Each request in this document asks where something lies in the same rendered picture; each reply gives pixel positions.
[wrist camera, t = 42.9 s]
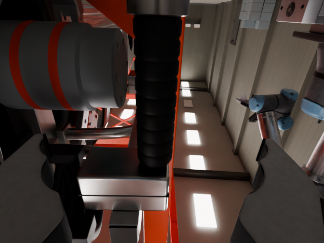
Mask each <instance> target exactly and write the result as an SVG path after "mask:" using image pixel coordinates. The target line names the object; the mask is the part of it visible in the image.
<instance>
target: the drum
mask: <svg viewBox="0 0 324 243"><path fill-rule="evenodd" d="M127 82H128V61H127V51H126V44H125V39H124V35H123V33H122V31H121V30H120V29H119V28H103V27H92V25H90V24H89V23H79V22H53V21H35V20H0V103H1V104H3V105H5V106H6V107H9V108H14V109H39V110H73V111H80V110H82V111H94V110H95V109H97V108H121V107H122V106H123V105H124V103H125V99H126V94H127V90H128V87H127Z"/></svg>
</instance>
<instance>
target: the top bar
mask: <svg viewBox="0 0 324 243"><path fill-rule="evenodd" d="M136 123H137V120H136V115H135V119H134V123H133V126H132V131H131V135H130V139H129V143H128V148H137V133H136ZM141 212H142V211H127V210H112V212H111V216H110V220H109V233H110V239H111V243H138V240H139V233H140V222H141Z"/></svg>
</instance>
